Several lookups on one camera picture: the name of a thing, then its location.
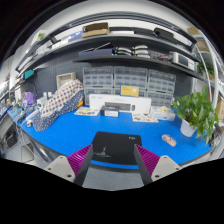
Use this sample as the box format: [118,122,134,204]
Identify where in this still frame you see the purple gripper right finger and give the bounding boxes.
[134,144,181,185]

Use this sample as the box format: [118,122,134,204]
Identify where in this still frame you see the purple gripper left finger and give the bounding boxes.
[45,144,93,186]

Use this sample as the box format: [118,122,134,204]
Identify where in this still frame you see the pink computer mouse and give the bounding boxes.
[162,134,176,147]

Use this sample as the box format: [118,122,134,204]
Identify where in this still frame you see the blue desk mat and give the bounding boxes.
[20,107,214,170]

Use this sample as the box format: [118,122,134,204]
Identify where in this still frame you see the illustrated booklet right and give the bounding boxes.
[132,113,158,123]

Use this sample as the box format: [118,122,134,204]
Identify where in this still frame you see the illustrated booklet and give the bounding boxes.
[75,107,99,116]
[132,113,158,123]

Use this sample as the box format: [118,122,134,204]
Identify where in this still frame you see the white clear plastic box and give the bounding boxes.
[150,106,175,121]

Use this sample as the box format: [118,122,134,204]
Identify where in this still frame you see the illustrated booklet left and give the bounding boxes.
[75,107,99,116]

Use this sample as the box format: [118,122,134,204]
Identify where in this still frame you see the black small box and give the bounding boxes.
[100,106,119,117]

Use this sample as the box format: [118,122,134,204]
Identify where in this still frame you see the patterned checkered cloth bundle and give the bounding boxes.
[32,79,84,131]

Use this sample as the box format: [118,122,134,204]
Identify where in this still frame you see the white long keyboard box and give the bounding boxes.
[89,94,151,113]

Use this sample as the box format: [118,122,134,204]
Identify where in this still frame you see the green potted plant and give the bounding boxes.
[172,86,218,143]

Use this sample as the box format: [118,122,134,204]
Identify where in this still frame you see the yellow card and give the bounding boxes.
[120,85,139,97]

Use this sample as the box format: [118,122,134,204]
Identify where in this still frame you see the purple object on desk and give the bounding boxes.
[22,92,36,106]

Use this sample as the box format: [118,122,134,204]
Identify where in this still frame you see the grey drawer organizer cabinet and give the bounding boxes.
[83,66,176,107]

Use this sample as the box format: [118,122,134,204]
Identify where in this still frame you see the white framed box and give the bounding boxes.
[56,72,76,89]

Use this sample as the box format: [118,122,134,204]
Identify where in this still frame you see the oscilloscope instrument on shelf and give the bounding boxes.
[172,52,195,71]

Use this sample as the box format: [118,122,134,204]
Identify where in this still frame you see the cardboard box on shelf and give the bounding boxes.
[82,22,110,38]

